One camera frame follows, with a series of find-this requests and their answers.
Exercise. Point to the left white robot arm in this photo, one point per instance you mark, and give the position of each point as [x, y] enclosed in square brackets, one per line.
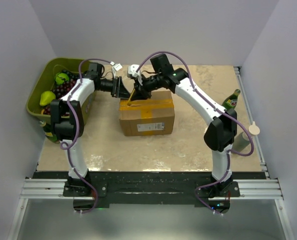
[66, 115]

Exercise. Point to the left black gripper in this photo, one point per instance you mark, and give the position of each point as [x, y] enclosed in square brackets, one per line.
[118, 88]

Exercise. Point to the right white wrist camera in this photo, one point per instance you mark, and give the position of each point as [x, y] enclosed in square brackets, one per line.
[134, 73]

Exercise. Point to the black grape bunch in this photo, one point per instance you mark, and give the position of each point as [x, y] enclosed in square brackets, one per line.
[71, 75]

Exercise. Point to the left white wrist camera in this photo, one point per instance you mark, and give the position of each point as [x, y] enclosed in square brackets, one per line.
[115, 67]

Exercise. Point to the dark purple grape bunch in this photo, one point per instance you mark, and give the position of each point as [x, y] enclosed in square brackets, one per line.
[63, 89]

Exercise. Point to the grey cylindrical bottle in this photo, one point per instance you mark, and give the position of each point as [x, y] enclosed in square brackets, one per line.
[242, 140]

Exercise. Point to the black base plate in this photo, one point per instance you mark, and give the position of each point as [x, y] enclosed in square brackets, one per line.
[151, 188]

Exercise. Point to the aluminium rail frame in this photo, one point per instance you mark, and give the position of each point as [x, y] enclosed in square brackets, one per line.
[50, 185]

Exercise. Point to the small red grape bunch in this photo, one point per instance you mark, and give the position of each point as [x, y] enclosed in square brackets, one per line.
[46, 110]

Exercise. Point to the taped cardboard express box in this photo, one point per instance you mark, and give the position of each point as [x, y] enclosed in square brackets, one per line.
[150, 117]

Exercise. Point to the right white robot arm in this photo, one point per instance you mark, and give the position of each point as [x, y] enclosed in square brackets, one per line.
[221, 123]

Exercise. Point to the olive green plastic basket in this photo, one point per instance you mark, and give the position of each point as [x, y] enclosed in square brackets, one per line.
[46, 82]

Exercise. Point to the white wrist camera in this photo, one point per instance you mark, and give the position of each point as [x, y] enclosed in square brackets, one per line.
[115, 67]
[134, 73]

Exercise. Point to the green pear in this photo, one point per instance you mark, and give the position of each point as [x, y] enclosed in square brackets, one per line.
[46, 98]

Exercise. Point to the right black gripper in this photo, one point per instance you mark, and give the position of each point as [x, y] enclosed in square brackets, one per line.
[147, 94]

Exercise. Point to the green glass bottle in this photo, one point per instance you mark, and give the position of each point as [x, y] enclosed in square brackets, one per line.
[231, 101]

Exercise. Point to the green apple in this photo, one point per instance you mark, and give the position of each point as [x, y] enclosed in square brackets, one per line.
[61, 78]

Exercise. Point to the dark bottle behind basket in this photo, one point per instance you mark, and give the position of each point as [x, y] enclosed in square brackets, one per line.
[48, 133]

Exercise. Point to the yellow utility knife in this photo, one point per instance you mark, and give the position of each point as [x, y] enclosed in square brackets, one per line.
[130, 97]

